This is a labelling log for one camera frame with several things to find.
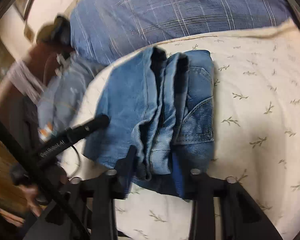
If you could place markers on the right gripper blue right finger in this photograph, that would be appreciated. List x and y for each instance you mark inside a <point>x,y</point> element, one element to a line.
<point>181,177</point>

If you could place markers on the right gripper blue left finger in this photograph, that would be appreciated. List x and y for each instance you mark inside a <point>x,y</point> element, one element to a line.
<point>126,169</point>

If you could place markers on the blue denim jeans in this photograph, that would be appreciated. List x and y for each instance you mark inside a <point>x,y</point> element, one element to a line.
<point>160,104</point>

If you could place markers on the person left hand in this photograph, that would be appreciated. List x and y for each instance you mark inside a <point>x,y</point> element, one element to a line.
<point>31,192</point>

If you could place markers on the grey hanging cloth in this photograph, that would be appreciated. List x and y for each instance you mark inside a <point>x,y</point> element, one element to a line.
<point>24,81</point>

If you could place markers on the white power strip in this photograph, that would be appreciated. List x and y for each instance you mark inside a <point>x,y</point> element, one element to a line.
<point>63,60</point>

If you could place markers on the brown wooden headboard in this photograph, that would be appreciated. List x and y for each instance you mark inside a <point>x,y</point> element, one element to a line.
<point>41,61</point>

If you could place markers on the cream leaf-print blanket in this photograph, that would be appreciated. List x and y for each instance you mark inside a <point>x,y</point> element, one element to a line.
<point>256,129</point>

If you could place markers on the olive green cap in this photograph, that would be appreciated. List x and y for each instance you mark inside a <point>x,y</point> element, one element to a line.
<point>56,32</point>

